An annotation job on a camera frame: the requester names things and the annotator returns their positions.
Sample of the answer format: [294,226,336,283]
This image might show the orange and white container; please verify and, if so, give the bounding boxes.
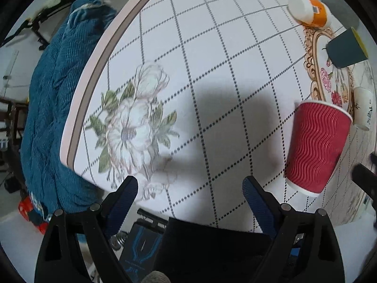
[287,0,334,29]

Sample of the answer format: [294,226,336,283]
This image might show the red ribbed paper cup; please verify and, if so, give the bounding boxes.
[284,100,353,197]

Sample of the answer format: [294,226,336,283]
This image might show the black chair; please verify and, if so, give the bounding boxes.
[152,216,275,283]

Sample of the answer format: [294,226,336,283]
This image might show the dark teal cup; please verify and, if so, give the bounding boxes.
[326,27,369,68]

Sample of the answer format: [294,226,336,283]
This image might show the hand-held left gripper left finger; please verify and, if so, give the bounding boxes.
[35,175,139,283]

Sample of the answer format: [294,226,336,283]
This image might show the blue corduroy blanket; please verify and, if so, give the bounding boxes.
[20,0,119,222]

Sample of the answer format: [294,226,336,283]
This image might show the black box with blue print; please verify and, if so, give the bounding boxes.
[119,221,166,283]

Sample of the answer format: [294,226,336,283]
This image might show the dark wooden furniture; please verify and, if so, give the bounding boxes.
[0,100,28,168]

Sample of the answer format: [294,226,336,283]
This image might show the black metal stand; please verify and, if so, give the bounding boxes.
[18,4,78,51]

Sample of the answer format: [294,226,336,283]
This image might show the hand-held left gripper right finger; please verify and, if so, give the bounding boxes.
[242,175,346,283]

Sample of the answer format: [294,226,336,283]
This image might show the white printed paper cup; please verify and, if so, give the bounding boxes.
[353,86,375,131]

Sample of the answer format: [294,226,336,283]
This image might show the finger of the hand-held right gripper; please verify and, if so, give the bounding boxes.
[353,153,377,204]

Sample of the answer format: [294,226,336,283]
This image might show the red bag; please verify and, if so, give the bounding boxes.
[18,197,49,232]

